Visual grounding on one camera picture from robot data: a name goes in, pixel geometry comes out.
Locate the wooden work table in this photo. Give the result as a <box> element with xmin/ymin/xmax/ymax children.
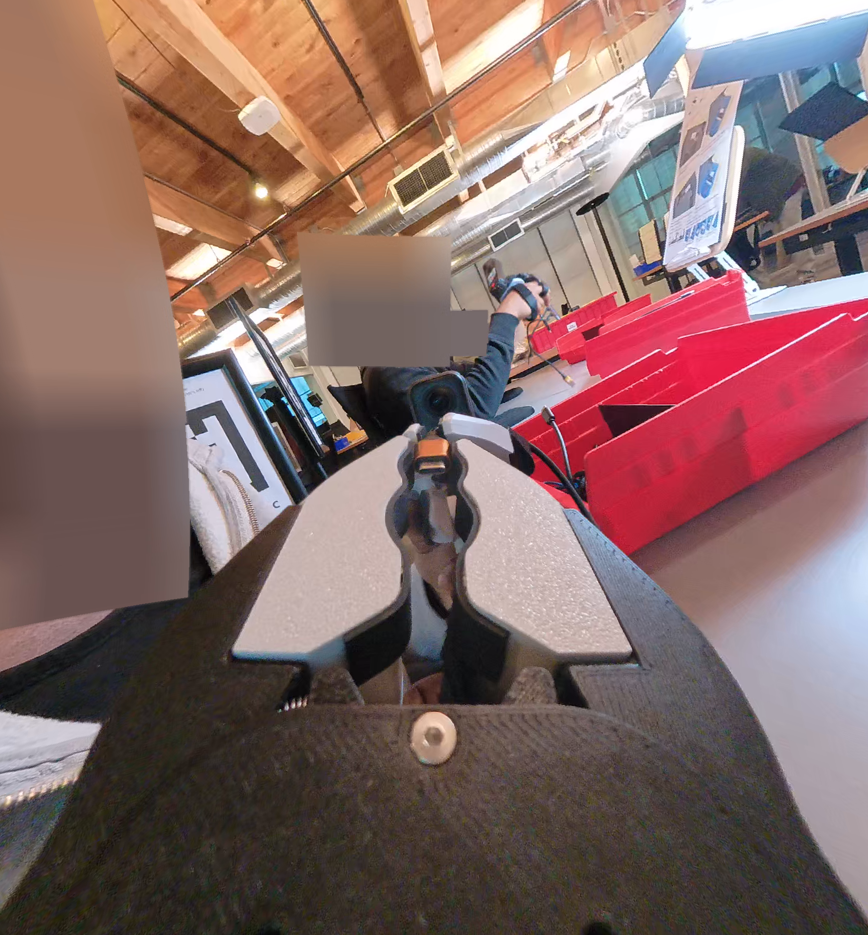
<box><xmin>758</xmin><ymin>183</ymin><xmax>868</xmax><ymax>271</ymax></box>

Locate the black stand with round top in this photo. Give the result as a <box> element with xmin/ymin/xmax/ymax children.
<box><xmin>577</xmin><ymin>191</ymin><xmax>628</xmax><ymax>302</ymax></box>

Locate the instruction poster board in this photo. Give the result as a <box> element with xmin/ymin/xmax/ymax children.
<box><xmin>662</xmin><ymin>80</ymin><xmax>745</xmax><ymax>271</ymax></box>

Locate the silver ventilation duct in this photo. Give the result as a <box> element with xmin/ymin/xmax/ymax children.
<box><xmin>178</xmin><ymin>95</ymin><xmax>690</xmax><ymax>352</ymax></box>

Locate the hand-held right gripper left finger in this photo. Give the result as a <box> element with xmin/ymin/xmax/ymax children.
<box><xmin>231</xmin><ymin>437</ymin><xmax>414</xmax><ymax>688</ymax></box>

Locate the black cable with gold plug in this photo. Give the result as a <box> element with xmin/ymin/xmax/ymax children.
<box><xmin>410</xmin><ymin>434</ymin><xmax>597</xmax><ymax>523</ymax></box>

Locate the white air vent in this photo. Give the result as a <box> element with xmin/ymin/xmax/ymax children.
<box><xmin>388</xmin><ymin>146</ymin><xmax>460</xmax><ymax>214</ymax></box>

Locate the red plastic bin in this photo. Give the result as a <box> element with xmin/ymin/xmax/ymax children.
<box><xmin>513</xmin><ymin>296</ymin><xmax>868</xmax><ymax>486</ymax></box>
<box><xmin>583</xmin><ymin>314</ymin><xmax>868</xmax><ymax>556</ymax></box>
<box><xmin>556</xmin><ymin>269</ymin><xmax>750</xmax><ymax>377</ymax></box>
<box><xmin>530</xmin><ymin>292</ymin><xmax>654</xmax><ymax>352</ymax></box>

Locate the white poster stand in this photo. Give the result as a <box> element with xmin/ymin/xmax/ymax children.
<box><xmin>685</xmin><ymin>252</ymin><xmax>763</xmax><ymax>293</ymax></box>

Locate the black framed marker sign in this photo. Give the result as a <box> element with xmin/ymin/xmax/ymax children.
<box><xmin>182</xmin><ymin>349</ymin><xmax>307</xmax><ymax>512</ymax></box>
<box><xmin>225</xmin><ymin>296</ymin><xmax>329</xmax><ymax>483</ymax></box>

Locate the led light panel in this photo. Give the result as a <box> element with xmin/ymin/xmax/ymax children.
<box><xmin>642</xmin><ymin>0</ymin><xmax>868</xmax><ymax>92</ymax></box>

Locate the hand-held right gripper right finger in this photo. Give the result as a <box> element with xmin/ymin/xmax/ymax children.
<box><xmin>441</xmin><ymin>438</ymin><xmax>637</xmax><ymax>706</ymax></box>

